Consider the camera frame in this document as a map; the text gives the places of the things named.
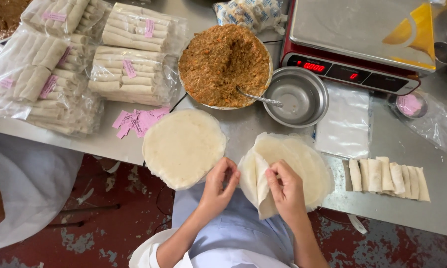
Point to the metal spoon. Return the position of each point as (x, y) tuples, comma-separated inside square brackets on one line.
[(262, 99)]

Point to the person's white shirt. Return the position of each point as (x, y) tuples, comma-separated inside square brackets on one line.
[(145, 253)]

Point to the empty steel bowl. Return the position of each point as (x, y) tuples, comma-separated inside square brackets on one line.
[(301, 98)]

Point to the single wrapper sheet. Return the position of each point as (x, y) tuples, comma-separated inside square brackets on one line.
[(263, 193)]

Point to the stack of clear plastic bags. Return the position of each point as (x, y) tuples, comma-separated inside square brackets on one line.
[(344, 124)]

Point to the person's light blue apron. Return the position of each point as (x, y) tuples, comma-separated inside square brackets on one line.
[(234, 227)]

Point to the person's right hand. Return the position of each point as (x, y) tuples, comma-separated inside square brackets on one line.
[(292, 197)]

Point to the crumpled clear plastic bag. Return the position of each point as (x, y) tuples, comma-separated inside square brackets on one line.
[(439, 123)]

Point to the pile of bagged spring rolls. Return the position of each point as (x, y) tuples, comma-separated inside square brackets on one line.
[(126, 74)]

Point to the pile of loose round wrappers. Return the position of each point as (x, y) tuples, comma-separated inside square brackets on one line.
[(305, 163)]

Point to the row of rolled spring rolls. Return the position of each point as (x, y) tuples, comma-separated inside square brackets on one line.
[(389, 178)]

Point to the steel cup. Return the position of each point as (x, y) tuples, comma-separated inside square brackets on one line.
[(445, 53)]

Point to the person's left hand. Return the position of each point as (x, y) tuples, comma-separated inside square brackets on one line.
[(214, 193)]

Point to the heap of pink paper labels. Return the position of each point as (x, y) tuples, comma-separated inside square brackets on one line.
[(141, 121)]

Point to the red digital weighing scale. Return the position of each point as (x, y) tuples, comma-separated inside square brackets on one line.
[(357, 33)]

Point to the plate of brown meat filling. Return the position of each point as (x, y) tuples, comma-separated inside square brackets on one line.
[(221, 63)]

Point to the dish of dark brown filling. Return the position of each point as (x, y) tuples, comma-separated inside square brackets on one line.
[(2, 16)]

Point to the thick stack of pressed wrappers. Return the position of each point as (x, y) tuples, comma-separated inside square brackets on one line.
[(182, 147)]

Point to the blue printed plastic bag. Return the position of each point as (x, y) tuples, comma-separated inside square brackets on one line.
[(251, 13)]

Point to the small round tin with labels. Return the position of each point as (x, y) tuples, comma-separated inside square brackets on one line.
[(410, 105)]

